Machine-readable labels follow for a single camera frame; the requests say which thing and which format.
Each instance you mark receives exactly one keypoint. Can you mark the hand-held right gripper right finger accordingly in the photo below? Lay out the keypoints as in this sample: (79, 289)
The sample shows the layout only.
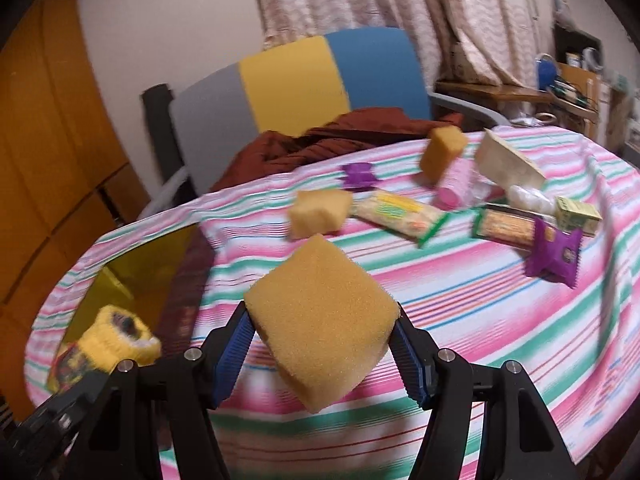
(407, 365)

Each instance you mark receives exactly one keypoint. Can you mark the orange wooden wardrobe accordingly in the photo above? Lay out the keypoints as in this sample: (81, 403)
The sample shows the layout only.
(45, 160)

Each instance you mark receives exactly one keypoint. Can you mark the pink roll in plastic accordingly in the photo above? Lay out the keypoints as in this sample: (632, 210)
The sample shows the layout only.
(454, 185)

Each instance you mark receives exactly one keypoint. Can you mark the yellow green cracker packet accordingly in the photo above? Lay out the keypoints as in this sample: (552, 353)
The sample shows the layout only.
(397, 214)

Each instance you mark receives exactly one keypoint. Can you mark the wooden side table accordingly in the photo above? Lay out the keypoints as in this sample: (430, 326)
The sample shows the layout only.
(490, 92)

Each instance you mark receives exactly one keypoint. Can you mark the blue jug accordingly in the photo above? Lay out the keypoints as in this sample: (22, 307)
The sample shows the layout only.
(547, 74)

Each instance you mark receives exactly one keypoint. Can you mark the clear plastic bag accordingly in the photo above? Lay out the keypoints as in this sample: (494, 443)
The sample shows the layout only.
(530, 199)

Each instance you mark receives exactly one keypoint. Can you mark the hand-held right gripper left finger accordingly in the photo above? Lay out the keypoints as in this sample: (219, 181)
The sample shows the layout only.
(235, 355)

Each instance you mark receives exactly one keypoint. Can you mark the purple candy wrapper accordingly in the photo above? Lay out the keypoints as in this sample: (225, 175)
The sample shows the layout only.
(359, 175)

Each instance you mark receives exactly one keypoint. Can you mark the yellow snack packet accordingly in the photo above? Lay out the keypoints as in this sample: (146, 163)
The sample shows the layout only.
(107, 345)

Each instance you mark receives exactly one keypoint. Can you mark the black shelf unit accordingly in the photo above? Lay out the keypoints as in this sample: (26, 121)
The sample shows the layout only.
(575, 45)

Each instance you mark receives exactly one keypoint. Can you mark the rust brown jacket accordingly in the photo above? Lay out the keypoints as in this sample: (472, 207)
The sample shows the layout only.
(320, 147)

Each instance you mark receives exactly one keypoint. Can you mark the small green box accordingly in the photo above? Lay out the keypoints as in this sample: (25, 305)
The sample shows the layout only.
(577, 216)

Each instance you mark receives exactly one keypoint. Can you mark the purple snack packet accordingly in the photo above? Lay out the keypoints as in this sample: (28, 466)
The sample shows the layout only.
(555, 255)

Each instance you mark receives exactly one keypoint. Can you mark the beige carton box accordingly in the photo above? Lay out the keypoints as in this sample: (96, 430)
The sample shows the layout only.
(507, 162)

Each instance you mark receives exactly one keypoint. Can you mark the striped pink green tablecloth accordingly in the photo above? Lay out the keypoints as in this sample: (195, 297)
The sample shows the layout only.
(480, 320)

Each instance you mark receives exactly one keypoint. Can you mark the grey yellow blue chair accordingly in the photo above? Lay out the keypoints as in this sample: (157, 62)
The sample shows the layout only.
(295, 85)

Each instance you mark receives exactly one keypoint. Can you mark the brown biscuit packet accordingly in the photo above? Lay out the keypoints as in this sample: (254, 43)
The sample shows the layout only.
(502, 226)

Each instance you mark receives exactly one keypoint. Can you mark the large yellow sponge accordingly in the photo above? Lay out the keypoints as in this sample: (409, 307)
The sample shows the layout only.
(320, 320)

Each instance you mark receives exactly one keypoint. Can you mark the cluttered wooden desk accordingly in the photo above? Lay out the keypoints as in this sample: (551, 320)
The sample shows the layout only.
(580, 85)

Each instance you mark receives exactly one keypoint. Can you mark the maroon box with yellow inside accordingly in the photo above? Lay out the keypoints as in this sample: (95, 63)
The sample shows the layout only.
(180, 280)

